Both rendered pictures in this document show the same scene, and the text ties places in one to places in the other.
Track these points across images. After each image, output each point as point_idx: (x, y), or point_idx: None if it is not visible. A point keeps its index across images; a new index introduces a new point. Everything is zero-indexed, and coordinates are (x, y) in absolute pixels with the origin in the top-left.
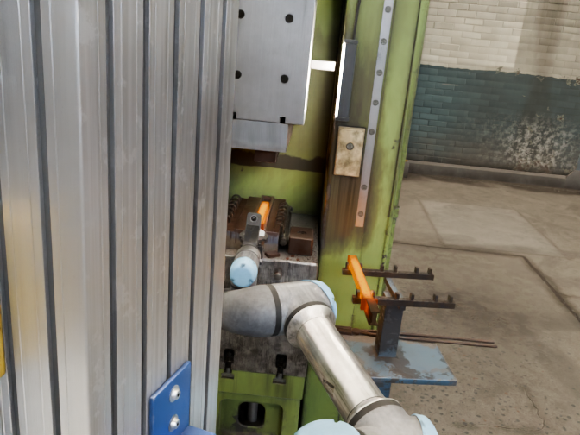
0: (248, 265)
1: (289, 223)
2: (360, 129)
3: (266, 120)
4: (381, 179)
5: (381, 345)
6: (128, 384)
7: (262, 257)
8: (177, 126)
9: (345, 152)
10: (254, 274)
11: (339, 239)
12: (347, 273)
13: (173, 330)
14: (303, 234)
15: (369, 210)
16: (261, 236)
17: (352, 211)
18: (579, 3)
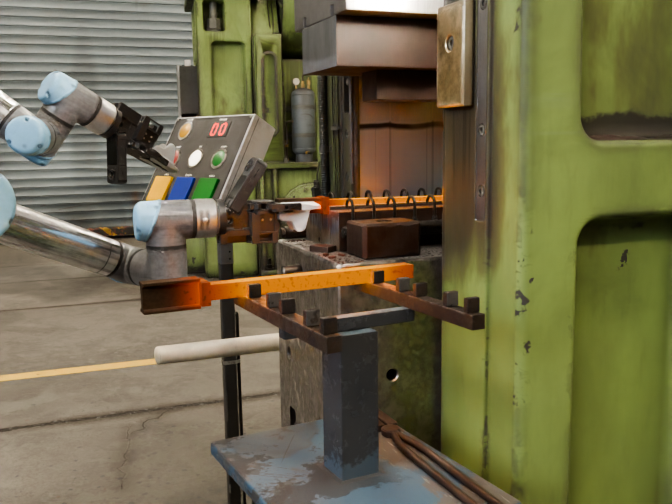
0: (138, 205)
1: (439, 224)
2: (459, 2)
3: (322, 17)
4: (506, 106)
5: (324, 440)
6: None
7: (277, 239)
8: None
9: (445, 57)
10: (138, 219)
11: (459, 249)
12: (358, 286)
13: None
14: (375, 221)
15: (494, 182)
16: (269, 201)
17: (470, 186)
18: None
